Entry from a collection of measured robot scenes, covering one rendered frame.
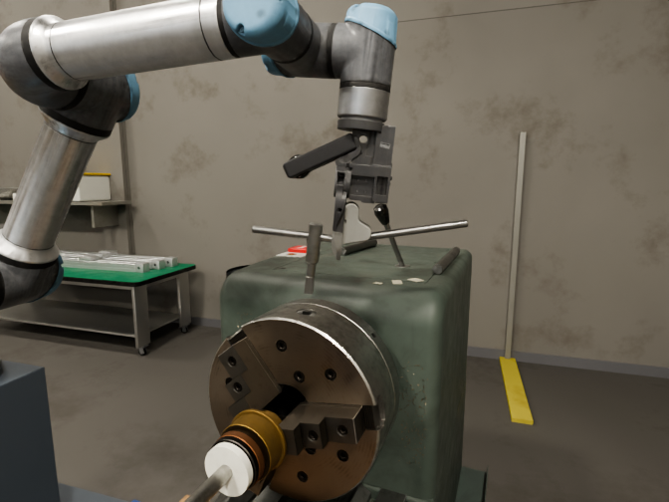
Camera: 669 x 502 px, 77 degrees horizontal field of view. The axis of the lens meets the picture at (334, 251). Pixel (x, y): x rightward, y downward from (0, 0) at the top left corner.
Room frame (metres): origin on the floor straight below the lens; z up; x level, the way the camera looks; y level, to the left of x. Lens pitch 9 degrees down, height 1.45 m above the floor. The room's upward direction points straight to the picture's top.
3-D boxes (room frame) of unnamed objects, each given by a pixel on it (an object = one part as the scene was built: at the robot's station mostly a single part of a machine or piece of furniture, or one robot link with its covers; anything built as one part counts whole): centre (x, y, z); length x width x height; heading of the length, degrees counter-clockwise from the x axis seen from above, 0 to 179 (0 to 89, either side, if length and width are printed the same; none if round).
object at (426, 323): (1.06, -0.08, 1.06); 0.59 x 0.48 x 0.39; 157
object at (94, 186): (4.24, 2.58, 1.41); 0.49 x 0.40 x 0.28; 73
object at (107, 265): (3.95, 2.47, 0.39); 2.15 x 0.82 x 0.78; 73
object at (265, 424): (0.54, 0.12, 1.08); 0.09 x 0.09 x 0.09; 67
